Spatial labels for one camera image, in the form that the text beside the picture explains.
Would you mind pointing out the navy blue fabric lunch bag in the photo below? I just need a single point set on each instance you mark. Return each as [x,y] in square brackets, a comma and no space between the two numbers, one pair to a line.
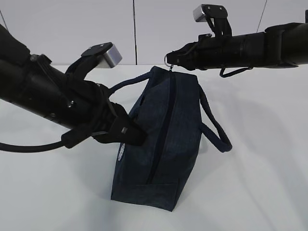
[174,112]

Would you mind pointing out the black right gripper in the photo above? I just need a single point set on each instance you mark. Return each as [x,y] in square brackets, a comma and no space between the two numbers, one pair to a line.
[207,53]

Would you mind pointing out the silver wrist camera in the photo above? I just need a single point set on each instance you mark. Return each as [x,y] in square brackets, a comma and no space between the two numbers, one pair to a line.
[217,18]
[105,55]

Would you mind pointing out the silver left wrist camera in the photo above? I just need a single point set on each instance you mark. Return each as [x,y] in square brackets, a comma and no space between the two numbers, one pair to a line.
[105,55]

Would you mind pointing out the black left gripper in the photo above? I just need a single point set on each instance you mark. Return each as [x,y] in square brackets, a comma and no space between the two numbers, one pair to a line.
[94,115]

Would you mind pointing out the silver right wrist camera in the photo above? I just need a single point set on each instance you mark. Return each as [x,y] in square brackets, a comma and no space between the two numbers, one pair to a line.
[217,18]

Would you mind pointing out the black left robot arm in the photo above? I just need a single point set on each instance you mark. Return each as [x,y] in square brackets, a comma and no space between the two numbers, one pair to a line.
[68,99]

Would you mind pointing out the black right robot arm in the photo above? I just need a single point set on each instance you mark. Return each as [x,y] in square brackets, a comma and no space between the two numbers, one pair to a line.
[281,46]

